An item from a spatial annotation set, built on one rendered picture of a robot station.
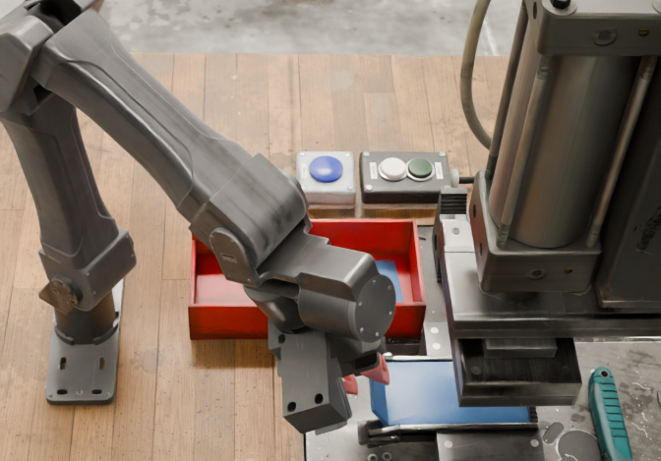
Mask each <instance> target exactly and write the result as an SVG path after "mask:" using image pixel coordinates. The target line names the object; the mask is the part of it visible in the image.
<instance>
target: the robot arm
mask: <svg viewBox="0 0 661 461"><path fill-rule="evenodd" d="M103 1H104V0H25V1H24V2H23V3H22V4H21V5H19V6H18V7H17V8H15V9H14V10H13V11H11V12H10V13H8V14H7V15H6V16H4V17H3V18H2V19H0V122H1V123H2V125H3V126H4V128H5V130H6V132H7V133H8V135H9V137H10V139H11V142H12V144H13V146H14V149H15V151H16V154H17V156H18V158H19V161H20V164H21V167H22V170H23V172H24V175H25V178H26V181H27V183H28V186H29V189H30V193H31V196H32V199H33V202H34V205H35V209H36V213H37V218H38V223H39V229H40V232H39V241H40V244H41V246H42V248H40V249H39V250H38V251H37V253H38V256H39V258H40V261H41V264H42V266H43V269H44V272H45V274H46V277H47V279H48V281H49V282H48V283H47V284H46V285H45V286H44V287H43V288H42V289H41V290H40V291H39V292H38V293H37V294H38V298H39V299H40V300H42V301H44V302H45V303H47V304H49V305H50V306H52V307H53V308H54V312H53V317H52V320H53V329H52V337H51V345H50V353H49V361H48V369H47V377H46V384H45V398H46V402H47V403H48V404H49V405H52V406H88V405H108V404H110V403H111V402H112V401H113V400H114V398H115V386H116V374H117V362H118V349H119V337H120V324H121V313H122V300H123V287H124V277H125V276H126V275H127V274H128V273H129V272H130V271H131V270H132V269H133V268H134V267H135V266H136V264H137V258H136V254H135V251H134V242H133V239H132V238H131V236H130V234H129V231H128V230H126V229H123V228H122V227H120V226H118V225H117V223H116V220H115V218H114V217H113V216H112V215H111V214H110V212H109V211H108V209H107V207H106V205H105V203H104V201H103V199H102V197H101V195H100V192H99V189H98V187H97V184H96V181H95V178H94V175H93V172H92V168H91V165H90V160H89V156H88V153H87V150H86V147H85V144H84V140H83V137H82V133H81V129H80V125H79V120H78V115H77V108H78V109H80V110H81V111H82V112H83V113H85V114H86V115H87V116H88V117H90V118H91V119H92V120H93V121H94V122H95V124H97V125H98V126H99V127H100V128H101V129H102V130H103V131H104V132H105V133H106V134H107V135H108V136H110V137H111V138H112V139H113V140H114V141H116V142H117V143H118V144H119V145H120V146H121V147H122V148H124V149H125V150H126V151H127V152H128V153H129V154H130V155H131V156H132V157H133V158H134V159H135V160H136V161H138V162H139V163H140V164H141V165H142V166H143V167H144V168H145V169H146V170H147V171H148V172H149V174H150V175H151V176H152V177H153V178H154V180H155V181H156V182H157V184H158V185H159V186H160V187H161V188H162V189H163V190H164V191H165V193H166V194H167V195H168V197H169V198H170V199H171V201H172V202H173V204H174V206H175V209H176V210H177V211H178V212H179V213H180V214H181V215H182V216H183V217H184V218H185V219H186V220H187V221H188V222H189V223H191V225H190V226H189V227H188V229H189V230H190V231H191V232H192V233H193V234H194V235H195V236H196V237H197V238H198V239H199V240H200V241H201V242H203V243H204V244H205V245H206V246H207V247H208V248H209V249H210V250H211V251H212V252H213V253H214V254H215V256H216V259H217V261H218V263H219V265H220V268H221V270H222V272H223V274H224V276H225V279H226V280H228V281H232V282H236V283H240V284H243V289H244V291H245V293H246V295H247V296H248V297H249V298H250V299H251V300H252V301H253V302H254V303H255V304H256V305H257V306H258V307H259V309H260V310H261V311H262V312H263V313H264V314H265V315H266V316H267V317H268V338H269V349H270V350H271V351H272V352H273V353H274V354H275V355H276V363H277V376H278V377H279V378H280V379H281V390H282V417H283V418H284V419H285V420H286V421H287V422H288V423H289V424H290V425H291V426H292V427H294V428H295V429H296V430H298V431H299V432H300V433H301V434H302V433H305V432H311V431H315V435H319V434H322V433H326V432H332V431H335V430H339V429H341V428H342V427H344V426H346V425H347V421H348V419H350V418H351V417H352V411H351V407H350V404H349V401H348V398H347V395H346V394H354V395H357V394H358V383H357V380H356V378H355V376H354V374H357V373H360V374H361V375H363V376H365V377H367V378H370V379H372V380H374V381H376V382H379V383H381V384H384V385H389V384H390V373H389V370H388V367H387V364H386V360H385V357H384V354H385V353H386V351H387V347H386V338H385V333H386V332H387V331H388V329H389V327H390V325H391V322H392V319H393V316H394V311H395V305H396V295H395V289H394V285H393V283H392V281H391V279H390V278H389V277H388V276H386V275H384V274H380V273H379V270H378V267H377V264H376V262H375V260H374V258H373V257H372V256H371V255H369V254H367V253H364V252H359V251H354V250H349V249H345V248H341V247H336V246H332V245H331V242H330V239H329V238H325V237H320V236H316V235H311V234H308V233H309V231H310V230H311V228H312V227H313V225H312V223H311V220H310V218H309V215H308V212H307V209H308V208H309V204H308V202H307V199H306V196H305V194H304V191H303V188H302V186H301V184H300V182H299V181H298V180H297V179H296V178H295V177H294V176H293V175H292V174H291V173H289V172H287V171H285V170H280V169H279V170H278V169H277V168H276V167H275V166H274V165H273V164H272V163H271V162H270V161H269V160H267V159H266V158H265V157H264V156H263V155H262V154H261V153H260V152H259V151H258V152H257V153H256V154H255V155H254V156H252V155H251V154H250V153H249V152H248V151H247V150H246V149H244V148H243V147H242V146H241V145H240V144H239V143H237V142H234V141H231V140H229V139H228V138H226V137H225V136H223V135H222V134H220V133H219V132H217V131H216V130H214V129H213V128H212V127H210V126H209V125H207V124H206V123H205V122H204V121H202V120H201V119H200V118H199V117H197V116H196V115H195V114H194V113H193V112H192V111H190V110H189V109H188V108H187V107H186V106H185V105H184V104H183V103H182V102H181V101H179V100H178V99H177V98H176V97H175V96H174V95H173V94H172V93H171V92H170V91H169V90H168V89H167V88H165V87H164V86H163V85H162V84H161V83H160V82H159V81H158V80H157V79H156V78H155V77H154V76H153V75H151V74H150V73H149V72H148V71H147V70H146V69H145V68H144V67H143V66H142V65H141V64H140V63H139V62H138V61H137V60H136V59H135V58H134V57H133V56H132V55H131V53H130V52H129V51H128V50H127V49H126V48H125V47H124V45H123V44H122V43H121V42H120V40H119V39H118V38H117V37H116V35H115V34H114V33H113V31H112V30H111V28H110V27H109V25H108V22H107V20H106V19H105V18H104V17H102V16H101V15H100V14H99V13H98V12H99V10H100V8H101V5H102V3H103ZM76 107H77V108H76ZM102 362H103V363H104V369H103V370H100V369H99V367H100V363H102ZM63 363H66V368H65V370H61V366H62V364H63ZM342 377H343V378H344V379H345V381H342Z"/></svg>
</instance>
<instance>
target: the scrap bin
mask: <svg viewBox="0 0 661 461"><path fill-rule="evenodd" d="M310 220H311V223H312V225H313V227H312V228H311V230H310V231H309V233H308V234H311V235H316V236H320V237H325V238H329V239H330V243H331V245H332V246H336V247H341V248H345V249H349V250H354V251H359V252H364V253H367V254H369V255H371V256H372V257H373V258H374V260H384V259H389V260H390V261H392V260H394V263H395V267H396V271H397V275H398V279H399V283H400V286H401V290H402V294H403V298H404V302H405V303H396V305H395V311H394V316H393V319H392V322H391V325H390V327H389V329H388V331H387V332H386V333H385V338H420V337H421V333H422V328H423V322H424V317H425V312H426V307H427V303H426V295H425V286H424V278H423V270H422V261H421V254H420V246H419V237H418V229H417V221H416V219H310ZM188 317H189V333H190V339H191V340H204V339H269V338H268V317H267V316H266V315H265V314H264V313H263V312H262V311H261V310H260V309H259V307H258V306H257V305H256V304H255V303H254V302H253V301H252V300H251V299H250V298H249V297H248V296H247V295H246V293H245V291H244V289H243V284H240V283H236V282H232V281H228V280H226V279H225V276H224V274H223V272H222V270H221V268H220V265H219V263H218V261H217V259H216V256H215V254H214V253H213V252H212V251H211V250H210V249H209V248H208V247H207V246H206V245H205V244H204V243H203V242H201V241H200V240H199V239H198V238H197V237H196V236H195V235H194V234H193V233H192V252H191V280H190V304H188Z"/></svg>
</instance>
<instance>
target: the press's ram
mask: <svg viewBox="0 0 661 461"><path fill-rule="evenodd" d="M437 245H438V252H439V260H440V268H441V275H442V282H443V289H444V297H445V304H446V312H447V320H448V327H449V335H450V342H451V355H452V363H453V371H454V378H455V386H456V393H457V401H458V407H534V406H574V404H575V401H576V399H577V395H578V393H579V391H580V389H581V386H582V378H581V373H580V369H579V364H578V359H577V354H576V351H575V346H574V341H573V338H574V337H661V307H659V308H601V307H600V306H599V304H598V299H597V295H596V291H595V286H594V282H593V283H592V286H591V289H590V291H589V292H588V293H587V294H585V295H580V296H579V295H578V296H576V295H574V294H571V293H570V292H502V293H501V294H500V295H497V296H486V295H485V294H483V293H482V292H481V291H480V290H479V289H478V287H477V280H478V278H479V277H478V270H477V264H476V257H475V252H474V246H473V239H472V233H471V227H470V224H469V222H468V221H467V219H443V220H442V222H441V227H440V233H439V238H438V244H437Z"/></svg>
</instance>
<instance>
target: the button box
mask: <svg viewBox="0 0 661 461"><path fill-rule="evenodd" d="M388 158H397V159H399V160H401V161H402V162H403V163H404V164H405V173H404V175H403V176H401V177H399V178H389V177H387V176H385V175H384V174H383V173H382V171H381V165H382V163H383V161H384V160H386V159H388ZM414 158H424V159H427V160H428V161H430V162H431V164H432V167H433V169H432V174H431V175H430V176H429V177H427V178H415V177H413V176H411V175H410V174H409V173H408V169H407V168H408V163H409V162H410V161H411V160H412V159H414ZM359 178H360V190H361V202H362V207H363V208H365V209H400V208H437V206H438V200H439V194H440V189H441V188H458V184H474V180H475V176H467V177H459V176H458V171H457V169H452V170H451V171H450V167H449V160H448V154H447V153H446V152H444V151H362V152H361V153H360V158H359Z"/></svg>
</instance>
